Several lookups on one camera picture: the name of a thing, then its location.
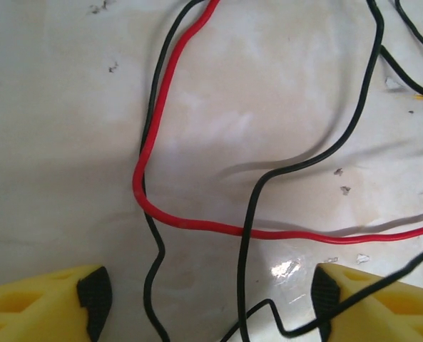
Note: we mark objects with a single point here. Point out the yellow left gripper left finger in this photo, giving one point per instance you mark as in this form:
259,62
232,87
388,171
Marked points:
29,310

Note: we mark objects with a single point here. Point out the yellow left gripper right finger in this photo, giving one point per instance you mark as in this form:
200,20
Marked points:
403,313

